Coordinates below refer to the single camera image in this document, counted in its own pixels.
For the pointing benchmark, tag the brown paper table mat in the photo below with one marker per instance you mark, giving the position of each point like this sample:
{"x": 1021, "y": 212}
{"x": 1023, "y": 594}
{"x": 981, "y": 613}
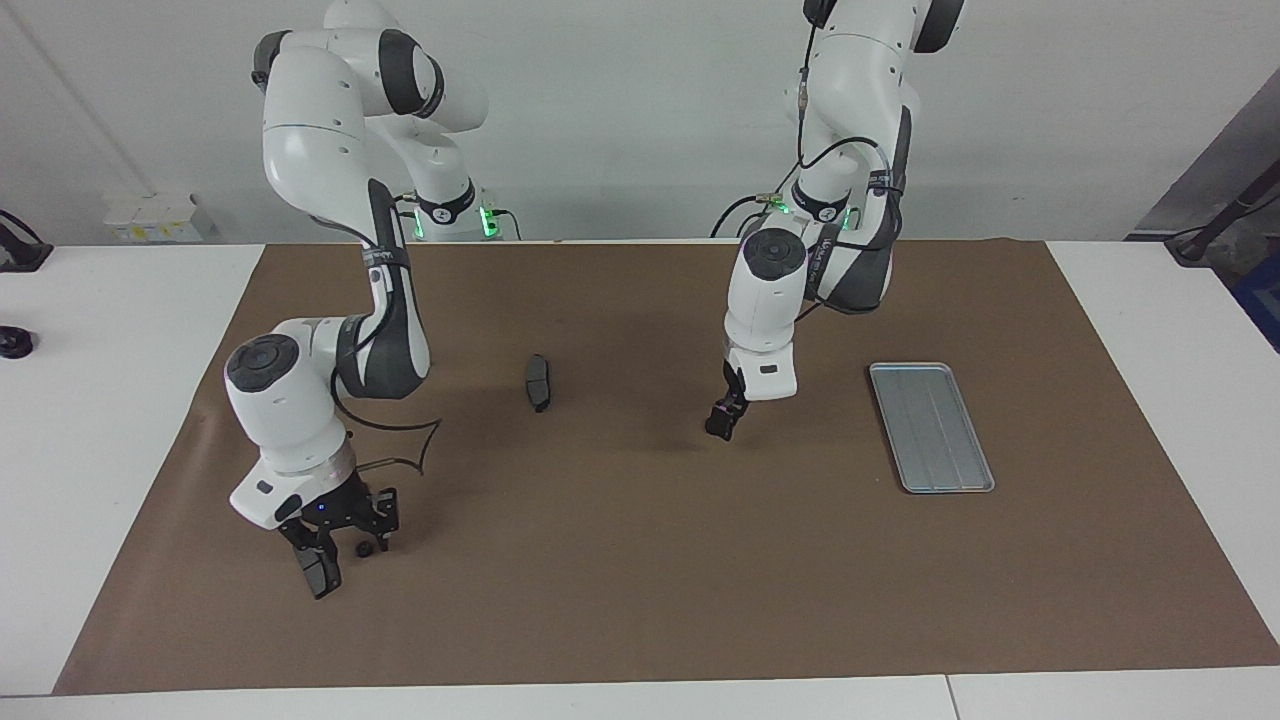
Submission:
{"x": 640, "y": 560}

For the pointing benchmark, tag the black stand pole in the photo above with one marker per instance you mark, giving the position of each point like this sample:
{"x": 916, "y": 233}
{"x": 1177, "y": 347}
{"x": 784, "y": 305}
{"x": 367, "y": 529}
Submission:
{"x": 1190, "y": 245}

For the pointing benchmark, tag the black table clamp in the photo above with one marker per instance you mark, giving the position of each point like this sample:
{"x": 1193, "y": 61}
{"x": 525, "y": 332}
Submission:
{"x": 22, "y": 252}

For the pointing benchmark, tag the small black round knob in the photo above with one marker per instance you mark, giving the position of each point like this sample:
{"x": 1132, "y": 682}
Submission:
{"x": 15, "y": 342}

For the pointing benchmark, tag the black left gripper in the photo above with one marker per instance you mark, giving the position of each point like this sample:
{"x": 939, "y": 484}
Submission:
{"x": 737, "y": 385}

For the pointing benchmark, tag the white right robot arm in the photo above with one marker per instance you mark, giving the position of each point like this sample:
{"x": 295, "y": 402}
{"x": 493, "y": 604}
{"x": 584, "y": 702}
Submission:
{"x": 280, "y": 400}

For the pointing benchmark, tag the blue crate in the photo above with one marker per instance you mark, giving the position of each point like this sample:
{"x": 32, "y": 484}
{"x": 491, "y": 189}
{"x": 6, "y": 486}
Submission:
{"x": 1262, "y": 300}

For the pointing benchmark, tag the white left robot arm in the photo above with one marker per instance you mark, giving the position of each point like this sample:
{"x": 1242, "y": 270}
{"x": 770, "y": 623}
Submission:
{"x": 765, "y": 300}

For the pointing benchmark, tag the white wall socket box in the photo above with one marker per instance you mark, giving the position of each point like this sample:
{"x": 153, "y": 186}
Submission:
{"x": 150, "y": 220}

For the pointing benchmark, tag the slim grey brake pad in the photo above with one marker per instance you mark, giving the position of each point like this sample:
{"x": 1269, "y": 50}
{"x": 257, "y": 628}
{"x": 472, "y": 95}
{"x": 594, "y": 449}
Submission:
{"x": 538, "y": 385}

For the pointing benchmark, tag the silver metal tray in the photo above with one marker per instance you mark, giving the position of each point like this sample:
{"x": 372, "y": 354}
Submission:
{"x": 930, "y": 430}

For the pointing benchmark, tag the wide grey brake pad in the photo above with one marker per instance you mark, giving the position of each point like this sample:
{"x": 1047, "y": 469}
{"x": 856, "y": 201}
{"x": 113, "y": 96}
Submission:
{"x": 330, "y": 582}

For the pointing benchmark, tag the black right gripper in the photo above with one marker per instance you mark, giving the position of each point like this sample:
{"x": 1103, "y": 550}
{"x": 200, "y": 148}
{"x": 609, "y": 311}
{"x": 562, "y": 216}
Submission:
{"x": 325, "y": 510}

